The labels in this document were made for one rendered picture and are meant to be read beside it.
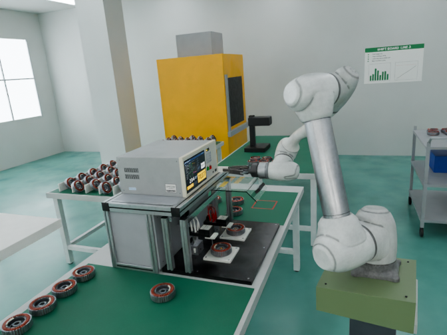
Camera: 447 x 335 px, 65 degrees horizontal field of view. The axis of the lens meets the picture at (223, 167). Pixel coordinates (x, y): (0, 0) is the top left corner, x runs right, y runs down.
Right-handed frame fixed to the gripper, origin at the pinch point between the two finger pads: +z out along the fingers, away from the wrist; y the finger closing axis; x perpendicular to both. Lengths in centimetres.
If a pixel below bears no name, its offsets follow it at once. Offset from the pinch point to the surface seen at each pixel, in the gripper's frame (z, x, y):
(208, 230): 1.5, -26.0, -23.7
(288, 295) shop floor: -22, -118, 59
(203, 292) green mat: -6, -43, -51
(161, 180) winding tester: 22.3, 1.9, -28.8
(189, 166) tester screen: 9.4, 7.5, -21.9
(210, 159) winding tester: 9.5, 4.0, 4.9
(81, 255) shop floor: 191, -118, 72
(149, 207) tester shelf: 22.4, -7.0, -42.7
